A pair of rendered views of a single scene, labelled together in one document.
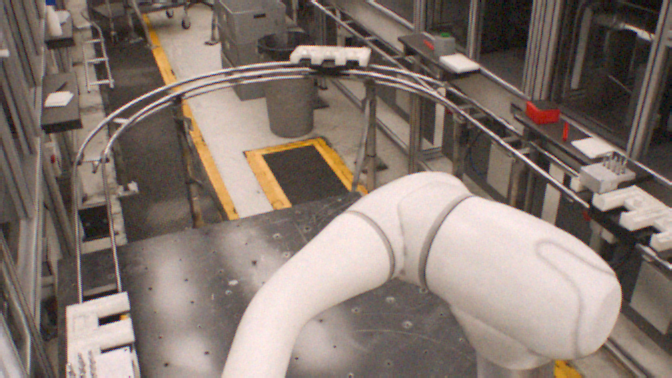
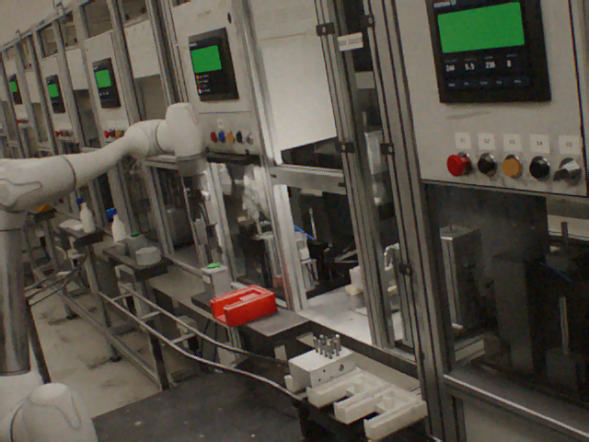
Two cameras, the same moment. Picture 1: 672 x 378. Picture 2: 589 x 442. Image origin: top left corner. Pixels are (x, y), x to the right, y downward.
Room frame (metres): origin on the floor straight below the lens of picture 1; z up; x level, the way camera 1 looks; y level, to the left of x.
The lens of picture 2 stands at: (2.55, 0.26, 1.65)
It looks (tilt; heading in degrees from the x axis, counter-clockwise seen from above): 13 degrees down; 172
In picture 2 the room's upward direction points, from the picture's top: 10 degrees counter-clockwise
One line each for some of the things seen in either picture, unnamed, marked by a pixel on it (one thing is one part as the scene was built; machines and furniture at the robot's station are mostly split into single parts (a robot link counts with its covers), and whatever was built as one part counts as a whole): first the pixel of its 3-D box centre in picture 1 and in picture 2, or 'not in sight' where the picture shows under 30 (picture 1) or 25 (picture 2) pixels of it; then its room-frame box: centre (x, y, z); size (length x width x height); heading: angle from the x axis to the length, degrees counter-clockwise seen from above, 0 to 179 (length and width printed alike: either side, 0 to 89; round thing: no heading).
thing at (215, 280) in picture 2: not in sight; (219, 284); (0.28, 0.31, 0.97); 0.08 x 0.08 x 0.12; 20
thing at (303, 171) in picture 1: (307, 179); not in sight; (3.19, 0.17, 0.01); 1.00 x 0.55 x 0.01; 20
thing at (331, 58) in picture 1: (330, 61); not in sight; (2.91, 0.01, 0.84); 0.37 x 0.14 x 0.10; 78
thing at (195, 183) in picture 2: not in sight; (197, 188); (0.29, 0.31, 1.28); 0.08 x 0.07 x 0.09; 20
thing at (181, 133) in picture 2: not in sight; (181, 129); (0.28, 0.30, 1.46); 0.13 x 0.11 x 0.16; 45
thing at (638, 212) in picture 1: (629, 214); not in sight; (1.54, -0.87, 0.84); 0.37 x 0.14 x 0.10; 20
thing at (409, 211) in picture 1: (416, 222); (29, 185); (0.68, -0.10, 1.44); 0.18 x 0.14 x 0.13; 135
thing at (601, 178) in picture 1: (607, 171); not in sight; (1.65, -0.83, 0.92); 0.13 x 0.10 x 0.09; 110
